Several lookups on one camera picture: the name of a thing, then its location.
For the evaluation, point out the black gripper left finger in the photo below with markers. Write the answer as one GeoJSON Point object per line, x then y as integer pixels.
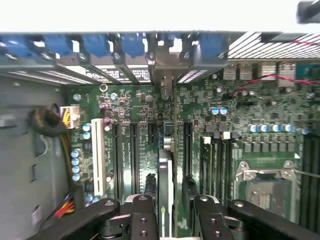
{"type": "Point", "coordinates": [145, 220]}

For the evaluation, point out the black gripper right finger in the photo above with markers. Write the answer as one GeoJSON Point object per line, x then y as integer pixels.
{"type": "Point", "coordinates": [207, 220]}

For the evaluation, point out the black RAM slot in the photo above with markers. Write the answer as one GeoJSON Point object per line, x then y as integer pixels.
{"type": "Point", "coordinates": [229, 172]}
{"type": "Point", "coordinates": [219, 170]}
{"type": "Point", "coordinates": [306, 180]}
{"type": "Point", "coordinates": [315, 180]}

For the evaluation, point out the long black expansion slot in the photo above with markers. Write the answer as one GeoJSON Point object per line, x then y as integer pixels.
{"type": "Point", "coordinates": [188, 150]}
{"type": "Point", "coordinates": [115, 160]}
{"type": "Point", "coordinates": [133, 160]}

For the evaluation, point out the CPU socket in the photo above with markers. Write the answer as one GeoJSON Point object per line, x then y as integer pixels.
{"type": "Point", "coordinates": [267, 197]}

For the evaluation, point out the white expansion slot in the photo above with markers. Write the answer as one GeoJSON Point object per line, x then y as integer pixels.
{"type": "Point", "coordinates": [98, 155]}

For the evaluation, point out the short black expansion slot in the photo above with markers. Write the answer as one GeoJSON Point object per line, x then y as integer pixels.
{"type": "Point", "coordinates": [152, 135]}

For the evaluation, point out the thin locking lever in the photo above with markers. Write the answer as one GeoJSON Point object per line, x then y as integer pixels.
{"type": "Point", "coordinates": [307, 173]}

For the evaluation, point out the green motherboard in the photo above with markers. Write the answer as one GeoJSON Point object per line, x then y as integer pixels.
{"type": "Point", "coordinates": [140, 105]}

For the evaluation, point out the white power connector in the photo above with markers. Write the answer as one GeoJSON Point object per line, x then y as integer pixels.
{"type": "Point", "coordinates": [72, 117]}

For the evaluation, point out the silver rear port block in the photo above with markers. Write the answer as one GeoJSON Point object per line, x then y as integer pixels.
{"type": "Point", "coordinates": [246, 72]}
{"type": "Point", "coordinates": [267, 71]}
{"type": "Point", "coordinates": [287, 72]}
{"type": "Point", "coordinates": [230, 72]}

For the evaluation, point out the blue slot latch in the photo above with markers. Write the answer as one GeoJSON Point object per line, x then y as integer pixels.
{"type": "Point", "coordinates": [132, 45]}
{"type": "Point", "coordinates": [58, 45]}
{"type": "Point", "coordinates": [210, 46]}
{"type": "Point", "coordinates": [96, 46]}

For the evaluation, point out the open black PC case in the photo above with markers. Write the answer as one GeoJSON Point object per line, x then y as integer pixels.
{"type": "Point", "coordinates": [25, 65]}

